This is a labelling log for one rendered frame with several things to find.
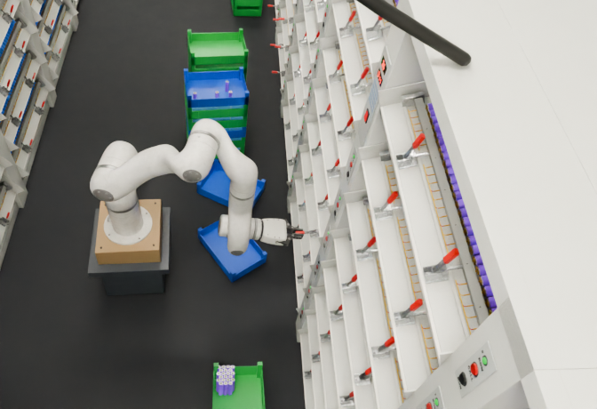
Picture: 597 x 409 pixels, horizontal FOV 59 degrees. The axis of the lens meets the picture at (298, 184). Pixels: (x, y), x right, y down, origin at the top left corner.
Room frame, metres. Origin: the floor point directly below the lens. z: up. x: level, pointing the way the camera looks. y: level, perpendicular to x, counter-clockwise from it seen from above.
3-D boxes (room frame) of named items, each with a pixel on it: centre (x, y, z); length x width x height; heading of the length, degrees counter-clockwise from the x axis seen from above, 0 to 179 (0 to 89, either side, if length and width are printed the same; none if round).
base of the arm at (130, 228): (1.12, 0.65, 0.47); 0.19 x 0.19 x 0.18
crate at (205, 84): (1.98, 0.51, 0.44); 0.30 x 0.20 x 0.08; 112
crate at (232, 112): (1.98, 0.51, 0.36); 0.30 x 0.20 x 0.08; 112
